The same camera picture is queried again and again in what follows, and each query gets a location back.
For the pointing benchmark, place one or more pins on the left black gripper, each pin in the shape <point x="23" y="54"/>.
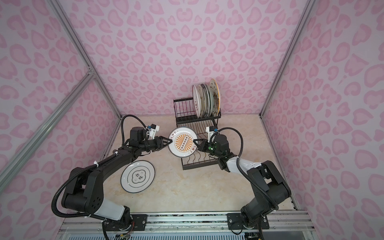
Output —
<point x="159" y="143"/>

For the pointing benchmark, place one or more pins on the small orange sunburst plate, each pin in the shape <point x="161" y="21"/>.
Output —
<point x="183" y="145"/>

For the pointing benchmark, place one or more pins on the large orange sunburst plate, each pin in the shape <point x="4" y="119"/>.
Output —
<point x="197" y="101"/>

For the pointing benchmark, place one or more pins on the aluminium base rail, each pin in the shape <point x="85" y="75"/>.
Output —
<point x="280" y="225"/>

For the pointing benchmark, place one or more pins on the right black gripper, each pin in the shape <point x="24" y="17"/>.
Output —
<point x="202" y="148"/>

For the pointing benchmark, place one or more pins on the white plate black cloud outline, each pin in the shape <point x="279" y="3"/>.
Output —
<point x="138" y="176"/>

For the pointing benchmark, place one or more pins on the white star cat plate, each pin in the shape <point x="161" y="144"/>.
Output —
<point x="215" y="92"/>

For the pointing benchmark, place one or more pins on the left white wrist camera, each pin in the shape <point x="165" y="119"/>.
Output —
<point x="152" y="131"/>

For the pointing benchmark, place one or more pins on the black wire dish rack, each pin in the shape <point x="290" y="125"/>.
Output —
<point x="186" y="116"/>

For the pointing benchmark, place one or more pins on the aluminium frame diagonal strut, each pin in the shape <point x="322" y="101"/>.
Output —
<point x="18" y="161"/>

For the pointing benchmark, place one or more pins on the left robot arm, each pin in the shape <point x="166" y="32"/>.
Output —
<point x="82" y="195"/>

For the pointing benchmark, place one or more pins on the cream plum blossom plate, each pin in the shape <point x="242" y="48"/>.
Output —
<point x="201" y="93"/>

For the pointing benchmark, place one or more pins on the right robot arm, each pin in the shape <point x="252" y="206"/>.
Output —
<point x="269" y="187"/>

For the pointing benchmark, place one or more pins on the white plate dark green rim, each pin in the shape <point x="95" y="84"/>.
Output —
<point x="208" y="100"/>

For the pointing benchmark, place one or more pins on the mint green flower plate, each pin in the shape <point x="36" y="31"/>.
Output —
<point x="212" y="101"/>

